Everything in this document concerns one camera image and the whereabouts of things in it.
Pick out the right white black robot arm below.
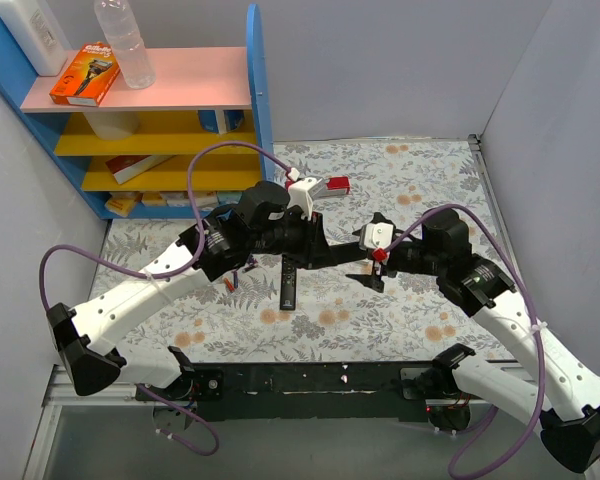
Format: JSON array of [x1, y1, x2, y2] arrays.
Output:
[[355, 207, 600, 473]]

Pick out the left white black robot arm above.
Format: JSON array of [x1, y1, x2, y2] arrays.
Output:
[[47, 181, 366, 400]]

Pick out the black slim remote control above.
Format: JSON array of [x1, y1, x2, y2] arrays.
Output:
[[279, 256, 297, 311]]

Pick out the floral patterned table mat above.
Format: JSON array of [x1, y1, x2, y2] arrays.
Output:
[[125, 140, 508, 362]]

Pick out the red rectangular box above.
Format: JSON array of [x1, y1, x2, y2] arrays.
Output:
[[325, 176, 351, 197]]

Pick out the red blue battery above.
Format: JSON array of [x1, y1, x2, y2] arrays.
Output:
[[224, 278, 236, 292]]

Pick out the blue white small box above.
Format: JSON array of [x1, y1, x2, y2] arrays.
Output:
[[217, 191, 243, 205]]

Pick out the white red small box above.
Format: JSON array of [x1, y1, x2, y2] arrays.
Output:
[[193, 191, 219, 211]]

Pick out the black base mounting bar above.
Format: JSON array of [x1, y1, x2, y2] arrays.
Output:
[[134, 360, 476, 432]]

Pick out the blue multicolour shelf unit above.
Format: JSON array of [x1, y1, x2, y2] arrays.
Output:
[[0, 4, 275, 220]]

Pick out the yellow white small box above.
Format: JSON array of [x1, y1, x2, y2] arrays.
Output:
[[141, 192, 167, 207]]

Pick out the orange yellow small box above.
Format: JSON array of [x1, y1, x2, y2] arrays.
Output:
[[104, 192, 142, 218]]

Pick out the red white flat box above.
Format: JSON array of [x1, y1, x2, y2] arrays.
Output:
[[105, 155, 172, 185]]

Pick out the white cylinder container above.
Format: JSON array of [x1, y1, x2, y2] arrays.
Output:
[[83, 112, 140, 141]]

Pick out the orange razor box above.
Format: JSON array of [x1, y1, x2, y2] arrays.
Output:
[[49, 42, 120, 107]]

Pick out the clear plastic water bottle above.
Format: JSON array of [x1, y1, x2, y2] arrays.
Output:
[[94, 0, 156, 89]]

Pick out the white plastic bottle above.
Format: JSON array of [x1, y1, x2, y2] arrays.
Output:
[[0, 0, 68, 77]]

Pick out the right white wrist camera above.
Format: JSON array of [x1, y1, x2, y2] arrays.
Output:
[[359, 222, 395, 263]]

